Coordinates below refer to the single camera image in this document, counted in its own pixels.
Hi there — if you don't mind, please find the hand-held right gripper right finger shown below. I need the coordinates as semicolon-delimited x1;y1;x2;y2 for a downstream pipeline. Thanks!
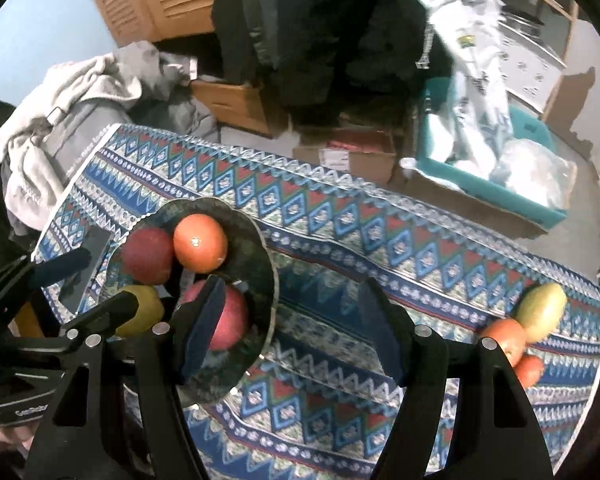
357;283;553;480

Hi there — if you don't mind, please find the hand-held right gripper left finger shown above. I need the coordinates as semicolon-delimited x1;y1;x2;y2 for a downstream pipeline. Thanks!
25;276;227;480

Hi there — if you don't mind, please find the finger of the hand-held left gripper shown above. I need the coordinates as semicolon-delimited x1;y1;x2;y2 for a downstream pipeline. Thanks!
0;247;92;311
60;292;141;346

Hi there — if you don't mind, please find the red apple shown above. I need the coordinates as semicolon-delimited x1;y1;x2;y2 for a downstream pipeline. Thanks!
120;227;176;285
180;280;252;352

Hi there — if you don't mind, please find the yellow-green mango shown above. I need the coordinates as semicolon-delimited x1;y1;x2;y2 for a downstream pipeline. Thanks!
516;282;567;343
114;285;165;338

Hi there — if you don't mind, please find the dark glass plate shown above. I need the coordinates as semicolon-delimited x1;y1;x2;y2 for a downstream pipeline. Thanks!
105;199;280;403

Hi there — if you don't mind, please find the large orange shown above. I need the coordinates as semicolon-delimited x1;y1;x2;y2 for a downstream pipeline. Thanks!
173;213;229;273
480;317;528;368

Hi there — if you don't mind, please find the small tangerine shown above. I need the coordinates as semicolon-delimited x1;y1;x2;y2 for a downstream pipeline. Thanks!
512;354;546;388

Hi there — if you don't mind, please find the black phone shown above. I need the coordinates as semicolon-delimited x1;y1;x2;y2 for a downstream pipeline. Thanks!
60;230;116;311

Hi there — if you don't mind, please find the blue patterned tablecloth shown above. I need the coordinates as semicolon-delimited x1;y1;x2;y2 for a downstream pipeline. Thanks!
32;124;600;480

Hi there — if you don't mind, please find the pile of pale clothes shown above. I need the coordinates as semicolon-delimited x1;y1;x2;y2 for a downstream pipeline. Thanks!
0;52;146;231

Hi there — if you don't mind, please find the cardboard box with red label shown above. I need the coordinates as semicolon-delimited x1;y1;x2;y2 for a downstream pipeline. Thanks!
292;127;398;183

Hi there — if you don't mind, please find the teal plastic basket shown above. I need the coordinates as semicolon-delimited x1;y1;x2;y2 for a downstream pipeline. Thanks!
415;77;568;228

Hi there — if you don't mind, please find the grey crumpled clothing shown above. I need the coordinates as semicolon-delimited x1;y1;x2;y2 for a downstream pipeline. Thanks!
115;40;221;146

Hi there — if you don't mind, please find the clear plastic bag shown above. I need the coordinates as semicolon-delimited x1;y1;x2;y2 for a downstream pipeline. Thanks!
490;140;578;208

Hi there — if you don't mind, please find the wooden drawer unit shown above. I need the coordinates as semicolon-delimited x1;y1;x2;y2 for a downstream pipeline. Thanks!
190;80;276;136

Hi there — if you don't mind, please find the white rice bag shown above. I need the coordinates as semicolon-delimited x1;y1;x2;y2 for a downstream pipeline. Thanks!
407;0;513;171

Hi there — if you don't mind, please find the white patterned crate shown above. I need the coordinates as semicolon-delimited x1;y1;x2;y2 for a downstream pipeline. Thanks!
497;15;566;111

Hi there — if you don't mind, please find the black hooded coat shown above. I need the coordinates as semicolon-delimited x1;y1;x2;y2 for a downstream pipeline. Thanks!
212;0;431;126

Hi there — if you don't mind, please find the wooden shelf rack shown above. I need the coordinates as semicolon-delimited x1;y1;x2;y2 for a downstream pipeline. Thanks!
465;0;581;121

